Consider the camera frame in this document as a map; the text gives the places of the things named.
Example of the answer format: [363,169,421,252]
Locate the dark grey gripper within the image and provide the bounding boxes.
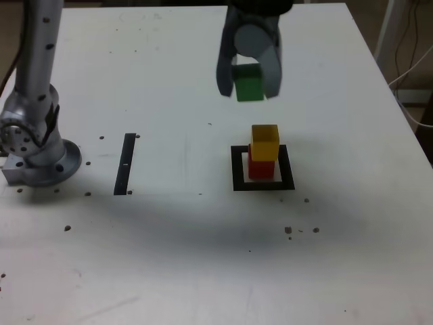
[215,9,283,100]

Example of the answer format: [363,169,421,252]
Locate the green cube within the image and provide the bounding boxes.
[232,63,265,102]

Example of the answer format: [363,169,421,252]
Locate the yellow cube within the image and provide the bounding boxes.
[250,124,281,162]

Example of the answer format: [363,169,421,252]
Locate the red cube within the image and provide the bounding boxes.
[248,144,275,179]

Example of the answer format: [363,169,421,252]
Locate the black tape square outline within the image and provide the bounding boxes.
[230,144,296,192]

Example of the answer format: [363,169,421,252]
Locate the white table leg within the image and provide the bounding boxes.
[373,0,412,74]

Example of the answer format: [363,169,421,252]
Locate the black tape strip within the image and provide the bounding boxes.
[113,133,137,196]

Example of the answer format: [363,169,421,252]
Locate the white cable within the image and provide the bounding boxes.
[388,45,433,128]

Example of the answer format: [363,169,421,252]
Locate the thin black cable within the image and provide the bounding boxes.
[394,0,424,81]

